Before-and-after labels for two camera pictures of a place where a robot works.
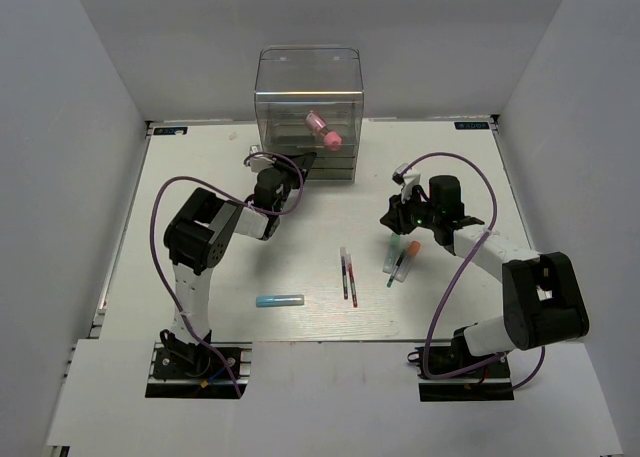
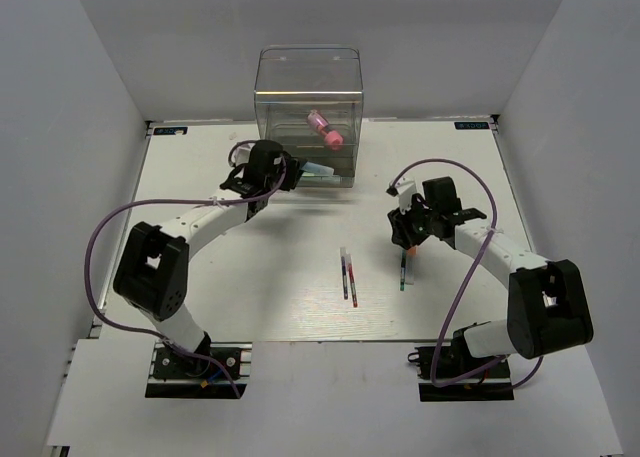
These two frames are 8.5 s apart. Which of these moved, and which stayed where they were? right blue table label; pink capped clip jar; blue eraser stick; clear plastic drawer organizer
Moved: blue eraser stick
Stayed: right blue table label; clear plastic drawer organizer; pink capped clip jar
